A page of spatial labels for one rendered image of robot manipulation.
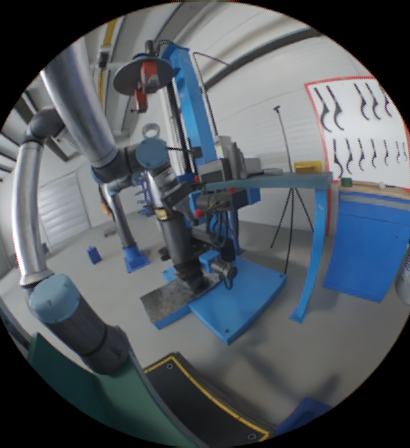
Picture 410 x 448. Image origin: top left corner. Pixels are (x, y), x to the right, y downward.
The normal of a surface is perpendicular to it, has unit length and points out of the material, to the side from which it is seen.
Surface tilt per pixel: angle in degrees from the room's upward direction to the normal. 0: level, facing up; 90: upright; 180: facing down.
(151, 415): 0
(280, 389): 0
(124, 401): 0
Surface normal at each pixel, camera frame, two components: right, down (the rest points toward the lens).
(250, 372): -0.21, -0.93
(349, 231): -0.78, 0.35
